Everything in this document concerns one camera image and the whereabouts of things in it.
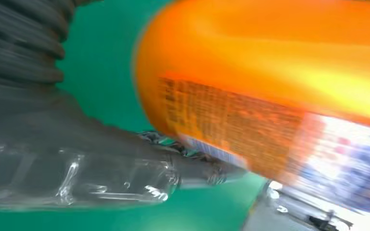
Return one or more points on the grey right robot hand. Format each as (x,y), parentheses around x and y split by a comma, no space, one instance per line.
(60,159)

